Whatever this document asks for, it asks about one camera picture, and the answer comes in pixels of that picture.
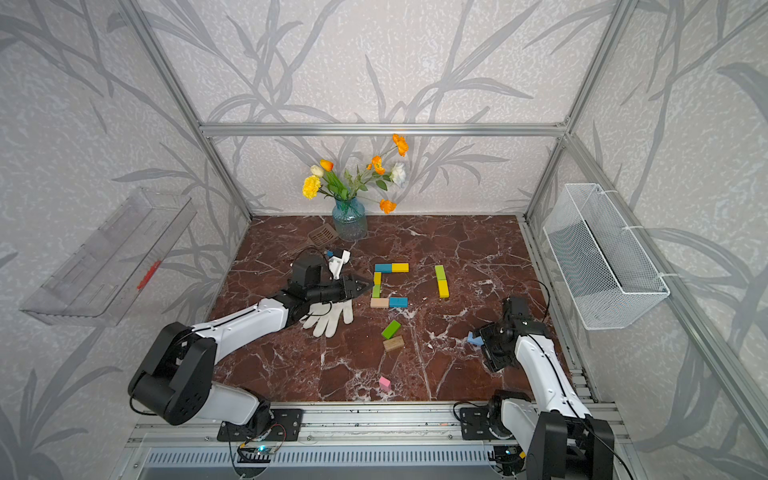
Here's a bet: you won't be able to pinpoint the light blue block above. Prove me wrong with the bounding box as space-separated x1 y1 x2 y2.
467 332 484 346

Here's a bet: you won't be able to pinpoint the light wood block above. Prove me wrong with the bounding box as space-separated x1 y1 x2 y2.
370 298 390 308

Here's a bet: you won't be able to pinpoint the small yellow block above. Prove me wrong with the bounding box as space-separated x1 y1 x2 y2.
437 279 450 299

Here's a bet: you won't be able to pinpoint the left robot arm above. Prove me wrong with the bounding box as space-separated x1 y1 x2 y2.
127 252 373 436

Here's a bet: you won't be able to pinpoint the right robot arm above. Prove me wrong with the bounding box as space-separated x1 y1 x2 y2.
475 297 616 479

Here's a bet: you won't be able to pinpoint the white cotton glove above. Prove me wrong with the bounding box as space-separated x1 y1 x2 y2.
302 300 354 338

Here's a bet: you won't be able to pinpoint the dark green block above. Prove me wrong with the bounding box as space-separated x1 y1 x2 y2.
381 320 401 340

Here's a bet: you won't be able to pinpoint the dark wood block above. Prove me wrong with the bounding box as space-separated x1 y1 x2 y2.
383 336 405 352

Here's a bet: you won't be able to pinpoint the blue glass vase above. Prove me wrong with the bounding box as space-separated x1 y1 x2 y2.
332 198 368 242

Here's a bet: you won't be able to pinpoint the artificial flowers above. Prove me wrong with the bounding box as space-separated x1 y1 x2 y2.
302 155 407 216

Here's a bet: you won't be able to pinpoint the right circuit board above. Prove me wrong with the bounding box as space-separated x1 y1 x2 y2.
489 445 526 476

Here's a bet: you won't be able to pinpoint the circuit board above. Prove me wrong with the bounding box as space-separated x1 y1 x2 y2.
235 443 283 465
489 445 526 476

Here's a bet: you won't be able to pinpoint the left circuit board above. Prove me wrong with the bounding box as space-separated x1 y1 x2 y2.
235 443 283 465

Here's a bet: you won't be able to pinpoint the clear plastic shelf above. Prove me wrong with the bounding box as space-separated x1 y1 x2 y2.
20 188 197 327

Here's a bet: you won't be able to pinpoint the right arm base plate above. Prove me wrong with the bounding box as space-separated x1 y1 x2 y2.
457 406 498 441

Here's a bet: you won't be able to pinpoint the aluminium frame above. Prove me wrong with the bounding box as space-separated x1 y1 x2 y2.
113 0 768 480

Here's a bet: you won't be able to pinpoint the white wire basket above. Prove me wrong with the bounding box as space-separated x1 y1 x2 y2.
543 183 670 331

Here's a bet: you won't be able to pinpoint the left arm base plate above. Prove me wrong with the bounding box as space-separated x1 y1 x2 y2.
216 408 304 443

